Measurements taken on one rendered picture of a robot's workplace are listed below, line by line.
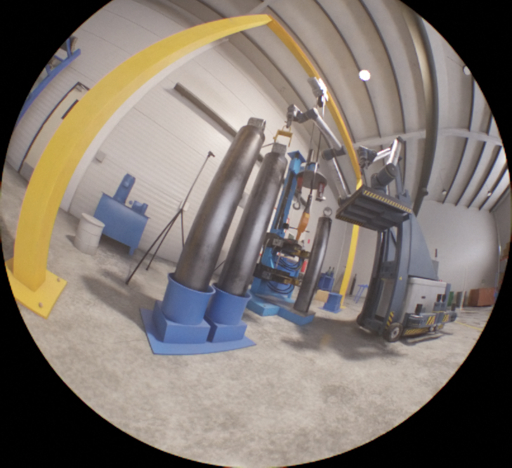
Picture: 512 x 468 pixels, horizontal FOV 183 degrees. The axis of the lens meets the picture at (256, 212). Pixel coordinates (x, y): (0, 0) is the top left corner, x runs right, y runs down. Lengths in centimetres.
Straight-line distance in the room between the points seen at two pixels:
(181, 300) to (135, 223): 177
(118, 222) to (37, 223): 176
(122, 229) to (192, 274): 179
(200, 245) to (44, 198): 83
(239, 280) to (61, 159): 117
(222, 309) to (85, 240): 142
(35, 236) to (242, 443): 106
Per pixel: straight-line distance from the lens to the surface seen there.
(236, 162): 98
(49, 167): 89
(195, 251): 85
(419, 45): 554
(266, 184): 116
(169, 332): 94
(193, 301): 89
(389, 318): 236
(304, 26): 665
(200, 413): 73
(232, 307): 107
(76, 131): 89
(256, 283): 266
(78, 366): 78
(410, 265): 252
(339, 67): 693
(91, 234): 181
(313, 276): 215
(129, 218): 248
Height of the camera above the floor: 62
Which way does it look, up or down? 17 degrees up
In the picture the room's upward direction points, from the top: 19 degrees clockwise
